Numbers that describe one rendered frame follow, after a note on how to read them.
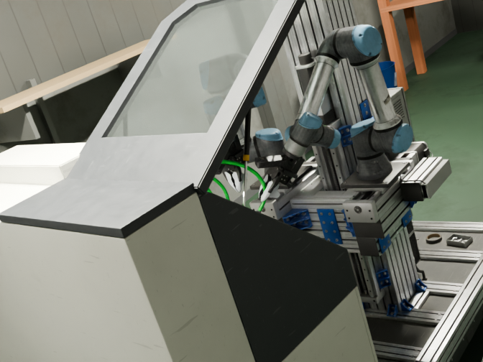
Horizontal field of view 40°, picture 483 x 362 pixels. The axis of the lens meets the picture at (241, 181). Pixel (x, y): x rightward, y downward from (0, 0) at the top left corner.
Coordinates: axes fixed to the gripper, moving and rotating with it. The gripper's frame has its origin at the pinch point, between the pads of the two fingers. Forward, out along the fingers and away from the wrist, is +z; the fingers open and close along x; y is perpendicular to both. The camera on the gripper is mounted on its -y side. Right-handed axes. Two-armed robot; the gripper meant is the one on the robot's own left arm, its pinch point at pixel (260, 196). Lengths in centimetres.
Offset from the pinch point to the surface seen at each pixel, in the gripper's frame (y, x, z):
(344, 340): 44, -32, 30
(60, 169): -66, 20, 25
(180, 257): -40, -48, 8
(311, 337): 25, -38, 29
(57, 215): -70, -23, 20
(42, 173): -68, 30, 33
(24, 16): -77, 247, 32
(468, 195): 232, 150, -1
